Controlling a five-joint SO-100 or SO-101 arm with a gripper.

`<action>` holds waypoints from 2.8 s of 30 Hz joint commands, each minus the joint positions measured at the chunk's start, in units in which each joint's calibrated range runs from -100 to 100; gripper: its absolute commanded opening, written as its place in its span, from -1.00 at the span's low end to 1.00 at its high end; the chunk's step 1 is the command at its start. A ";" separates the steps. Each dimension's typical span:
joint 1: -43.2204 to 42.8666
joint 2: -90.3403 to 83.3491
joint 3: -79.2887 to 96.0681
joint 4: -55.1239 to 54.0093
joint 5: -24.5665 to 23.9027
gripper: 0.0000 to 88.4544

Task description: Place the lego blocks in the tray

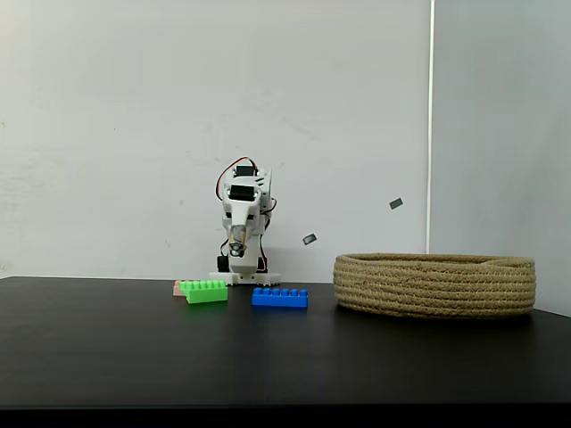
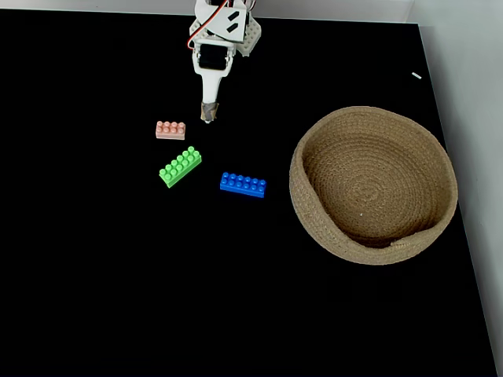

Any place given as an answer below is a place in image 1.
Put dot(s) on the green lego block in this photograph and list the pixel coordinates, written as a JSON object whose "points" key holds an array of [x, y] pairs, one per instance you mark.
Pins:
{"points": [[206, 294]]}

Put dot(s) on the white vertical wall trim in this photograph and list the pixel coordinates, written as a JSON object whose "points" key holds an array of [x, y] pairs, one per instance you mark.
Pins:
{"points": [[430, 134]]}

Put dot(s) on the blue lego block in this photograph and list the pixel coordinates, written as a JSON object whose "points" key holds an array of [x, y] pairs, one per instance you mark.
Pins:
{"points": [[279, 298]]}

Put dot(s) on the grey tape piece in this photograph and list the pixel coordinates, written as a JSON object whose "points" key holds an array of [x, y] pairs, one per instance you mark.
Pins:
{"points": [[396, 203], [309, 239]]}

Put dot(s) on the pink lego block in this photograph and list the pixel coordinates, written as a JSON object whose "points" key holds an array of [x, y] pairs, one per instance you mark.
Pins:
{"points": [[177, 290]]}

